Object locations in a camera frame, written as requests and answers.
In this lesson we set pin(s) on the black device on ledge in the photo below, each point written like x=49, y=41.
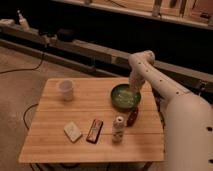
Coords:
x=66, y=35

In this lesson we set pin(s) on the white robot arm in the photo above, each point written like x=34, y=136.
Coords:
x=188, y=129

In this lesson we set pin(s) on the dark red oval object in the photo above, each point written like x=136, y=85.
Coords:
x=132, y=117

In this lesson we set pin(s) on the small white bottle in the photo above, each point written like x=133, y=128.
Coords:
x=118, y=129

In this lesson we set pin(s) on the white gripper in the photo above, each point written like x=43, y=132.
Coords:
x=136, y=81

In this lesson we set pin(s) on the white spray bottle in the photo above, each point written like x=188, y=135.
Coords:
x=23, y=22

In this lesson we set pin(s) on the green round bowl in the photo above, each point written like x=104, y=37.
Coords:
x=123, y=98

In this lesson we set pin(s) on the translucent plastic cup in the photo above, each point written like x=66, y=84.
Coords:
x=66, y=88

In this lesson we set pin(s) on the wooden table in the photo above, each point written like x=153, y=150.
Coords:
x=47, y=142

